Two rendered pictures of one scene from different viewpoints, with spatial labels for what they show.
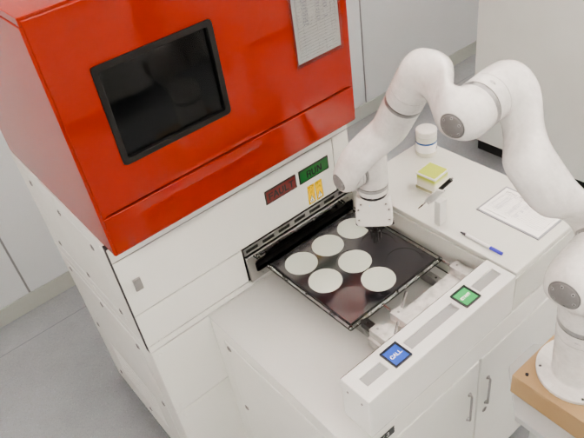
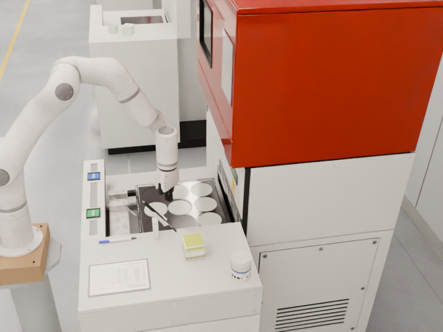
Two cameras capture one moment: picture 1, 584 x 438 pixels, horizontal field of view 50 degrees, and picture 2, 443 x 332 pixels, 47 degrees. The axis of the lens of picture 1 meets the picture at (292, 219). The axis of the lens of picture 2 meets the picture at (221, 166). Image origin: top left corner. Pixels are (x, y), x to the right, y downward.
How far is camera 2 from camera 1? 2.74 m
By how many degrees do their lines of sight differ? 83
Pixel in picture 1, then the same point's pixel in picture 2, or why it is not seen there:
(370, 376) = (94, 166)
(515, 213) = (120, 273)
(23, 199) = not seen: outside the picture
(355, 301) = (150, 195)
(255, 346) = not seen: hidden behind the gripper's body
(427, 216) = (167, 234)
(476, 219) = (138, 253)
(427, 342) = (87, 188)
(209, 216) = not seen: hidden behind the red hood
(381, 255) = (172, 219)
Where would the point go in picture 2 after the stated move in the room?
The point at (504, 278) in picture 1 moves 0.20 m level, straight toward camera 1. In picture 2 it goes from (84, 234) to (59, 209)
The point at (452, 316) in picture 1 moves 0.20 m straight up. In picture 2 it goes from (89, 203) to (82, 163)
